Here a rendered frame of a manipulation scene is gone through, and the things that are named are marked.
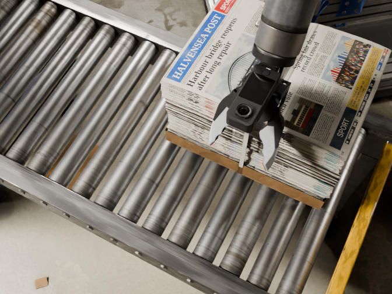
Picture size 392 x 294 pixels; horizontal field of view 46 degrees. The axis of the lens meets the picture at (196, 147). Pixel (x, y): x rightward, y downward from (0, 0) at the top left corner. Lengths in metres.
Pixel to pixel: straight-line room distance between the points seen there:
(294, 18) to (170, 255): 0.57
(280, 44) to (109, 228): 0.57
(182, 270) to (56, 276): 0.98
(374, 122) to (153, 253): 0.60
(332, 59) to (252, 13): 0.19
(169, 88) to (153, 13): 1.53
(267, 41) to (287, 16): 0.05
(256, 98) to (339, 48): 0.31
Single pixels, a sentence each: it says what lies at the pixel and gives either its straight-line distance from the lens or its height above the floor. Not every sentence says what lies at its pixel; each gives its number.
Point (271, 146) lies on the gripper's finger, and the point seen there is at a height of 1.08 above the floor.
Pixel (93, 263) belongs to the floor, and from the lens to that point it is 1.89.
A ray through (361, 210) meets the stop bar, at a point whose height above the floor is 0.82.
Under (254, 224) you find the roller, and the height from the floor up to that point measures 0.80.
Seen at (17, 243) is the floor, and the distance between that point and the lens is 2.01.
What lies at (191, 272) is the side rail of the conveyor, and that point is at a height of 0.80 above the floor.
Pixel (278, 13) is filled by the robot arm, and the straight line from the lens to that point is 0.71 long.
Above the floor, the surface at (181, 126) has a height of 0.92.
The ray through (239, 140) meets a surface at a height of 0.96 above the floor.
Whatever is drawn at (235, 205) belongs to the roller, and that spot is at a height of 0.80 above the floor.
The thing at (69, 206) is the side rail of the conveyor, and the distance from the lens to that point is 1.10.
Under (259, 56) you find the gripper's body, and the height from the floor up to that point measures 1.20.
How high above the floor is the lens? 1.80
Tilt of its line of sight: 65 degrees down
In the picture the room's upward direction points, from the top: 7 degrees counter-clockwise
